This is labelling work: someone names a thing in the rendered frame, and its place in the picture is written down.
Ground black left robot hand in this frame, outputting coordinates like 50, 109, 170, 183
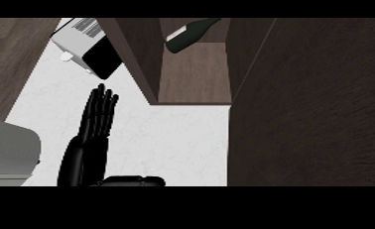
56, 82, 167, 187

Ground brown wooden cabinet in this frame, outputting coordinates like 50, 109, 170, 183
94, 17, 279, 106

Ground dark green wine bottle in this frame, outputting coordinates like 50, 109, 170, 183
164, 17, 224, 55

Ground dark brown cabinet door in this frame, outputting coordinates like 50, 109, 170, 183
226, 17, 375, 187

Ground white toaster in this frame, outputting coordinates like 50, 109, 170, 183
50, 17, 124, 81

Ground brown wooden panel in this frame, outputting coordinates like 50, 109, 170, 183
0, 17, 63, 122

